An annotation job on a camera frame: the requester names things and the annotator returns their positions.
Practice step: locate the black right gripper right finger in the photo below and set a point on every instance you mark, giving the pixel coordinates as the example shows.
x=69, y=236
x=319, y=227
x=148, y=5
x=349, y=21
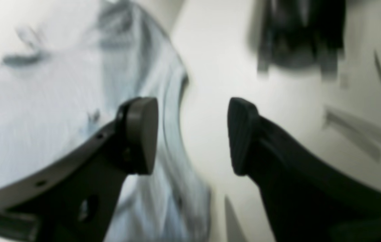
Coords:
x=305, y=199

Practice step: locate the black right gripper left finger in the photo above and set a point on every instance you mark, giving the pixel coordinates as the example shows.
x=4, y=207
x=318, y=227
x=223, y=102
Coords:
x=73, y=199

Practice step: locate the grey T-shirt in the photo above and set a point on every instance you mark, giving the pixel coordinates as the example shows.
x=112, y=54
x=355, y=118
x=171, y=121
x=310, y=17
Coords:
x=86, y=59

